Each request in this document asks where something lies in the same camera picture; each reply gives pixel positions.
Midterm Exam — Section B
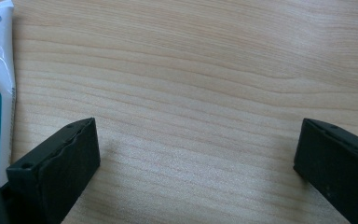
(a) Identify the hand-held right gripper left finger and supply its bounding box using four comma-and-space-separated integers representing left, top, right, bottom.
6, 117, 102, 224

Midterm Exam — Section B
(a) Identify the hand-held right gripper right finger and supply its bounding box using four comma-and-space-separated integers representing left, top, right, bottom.
293, 118, 358, 224

